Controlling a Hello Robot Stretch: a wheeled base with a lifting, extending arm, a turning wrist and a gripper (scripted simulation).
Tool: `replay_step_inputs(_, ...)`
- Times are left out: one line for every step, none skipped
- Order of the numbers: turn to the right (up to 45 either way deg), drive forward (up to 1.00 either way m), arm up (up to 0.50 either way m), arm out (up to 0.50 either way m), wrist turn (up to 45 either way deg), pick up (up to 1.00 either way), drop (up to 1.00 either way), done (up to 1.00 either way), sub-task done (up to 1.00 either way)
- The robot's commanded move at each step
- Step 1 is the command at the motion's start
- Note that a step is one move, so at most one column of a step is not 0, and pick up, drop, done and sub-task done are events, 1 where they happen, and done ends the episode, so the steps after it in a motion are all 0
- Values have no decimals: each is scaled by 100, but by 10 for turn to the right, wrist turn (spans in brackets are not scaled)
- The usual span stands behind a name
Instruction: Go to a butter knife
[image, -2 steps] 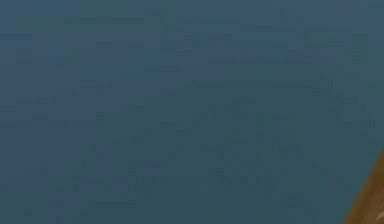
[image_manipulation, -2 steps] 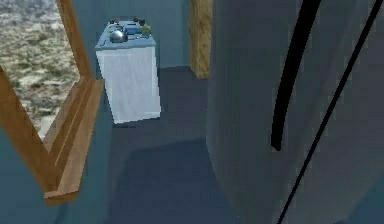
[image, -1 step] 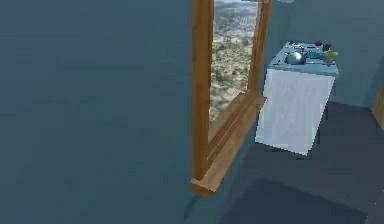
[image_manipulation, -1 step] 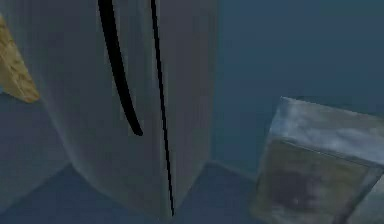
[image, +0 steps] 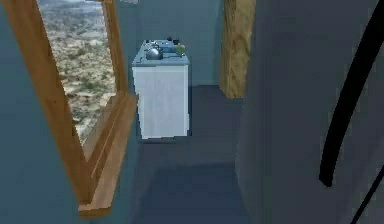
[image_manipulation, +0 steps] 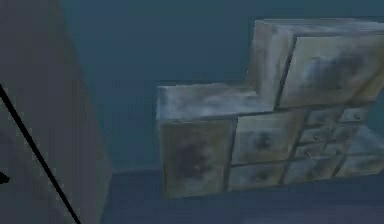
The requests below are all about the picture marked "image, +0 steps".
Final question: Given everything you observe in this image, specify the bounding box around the dark grey fridge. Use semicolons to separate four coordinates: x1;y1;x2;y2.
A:
234;0;384;224

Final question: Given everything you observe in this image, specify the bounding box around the white cabinet with blue top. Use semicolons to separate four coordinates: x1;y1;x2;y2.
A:
131;39;191;141

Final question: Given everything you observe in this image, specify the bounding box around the wooden framed window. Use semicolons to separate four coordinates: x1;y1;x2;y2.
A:
1;0;140;220

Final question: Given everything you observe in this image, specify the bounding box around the silver kettle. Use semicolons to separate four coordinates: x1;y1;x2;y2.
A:
145;46;165;61

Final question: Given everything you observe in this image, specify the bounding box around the wooden door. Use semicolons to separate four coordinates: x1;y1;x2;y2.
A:
218;0;257;100

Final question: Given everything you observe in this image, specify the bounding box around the long black fridge handle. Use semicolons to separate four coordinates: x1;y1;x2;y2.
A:
318;0;384;188

